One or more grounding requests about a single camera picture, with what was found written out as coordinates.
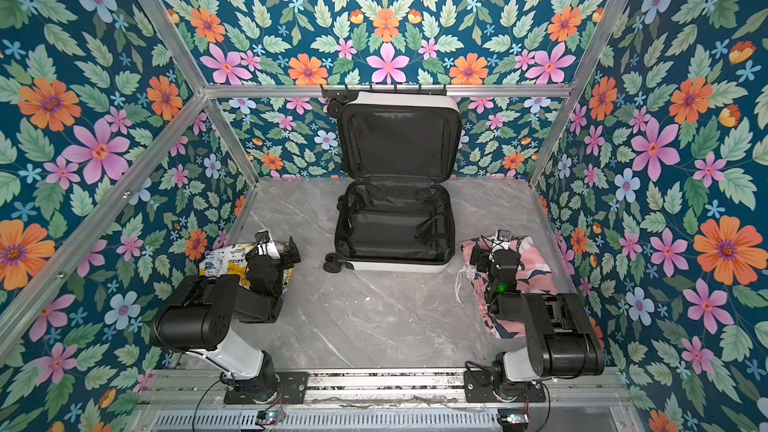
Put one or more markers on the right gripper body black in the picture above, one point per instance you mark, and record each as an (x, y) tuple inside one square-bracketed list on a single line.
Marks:
[(497, 250)]

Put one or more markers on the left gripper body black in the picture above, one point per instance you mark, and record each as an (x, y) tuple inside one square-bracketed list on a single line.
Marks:
[(279, 250)]

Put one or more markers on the pink patterned garment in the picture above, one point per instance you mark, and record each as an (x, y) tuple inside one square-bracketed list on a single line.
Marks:
[(533, 276)]

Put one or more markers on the white yellow blue patterned garment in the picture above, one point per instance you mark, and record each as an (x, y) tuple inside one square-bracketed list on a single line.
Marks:
[(230, 260)]

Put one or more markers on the white hard-shell suitcase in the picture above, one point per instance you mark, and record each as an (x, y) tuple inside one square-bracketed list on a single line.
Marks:
[(398, 151)]

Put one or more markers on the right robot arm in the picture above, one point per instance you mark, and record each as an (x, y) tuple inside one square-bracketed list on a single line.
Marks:
[(518, 300)]

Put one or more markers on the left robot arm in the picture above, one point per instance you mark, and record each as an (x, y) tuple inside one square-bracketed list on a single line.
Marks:
[(197, 320)]

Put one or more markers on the black hook rack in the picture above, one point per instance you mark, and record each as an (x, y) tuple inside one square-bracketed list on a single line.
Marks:
[(384, 91)]

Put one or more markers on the white vent grille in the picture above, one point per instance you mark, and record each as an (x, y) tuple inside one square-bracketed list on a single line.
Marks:
[(328, 420)]

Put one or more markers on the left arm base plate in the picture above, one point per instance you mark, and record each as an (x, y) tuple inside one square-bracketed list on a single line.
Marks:
[(270, 388)]

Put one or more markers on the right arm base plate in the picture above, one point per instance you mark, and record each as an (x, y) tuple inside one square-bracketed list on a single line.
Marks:
[(481, 386)]

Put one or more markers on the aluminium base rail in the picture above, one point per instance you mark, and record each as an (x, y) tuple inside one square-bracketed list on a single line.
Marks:
[(387, 387)]

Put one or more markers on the aluminium frame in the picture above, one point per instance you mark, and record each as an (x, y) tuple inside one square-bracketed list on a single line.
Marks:
[(22, 312)]

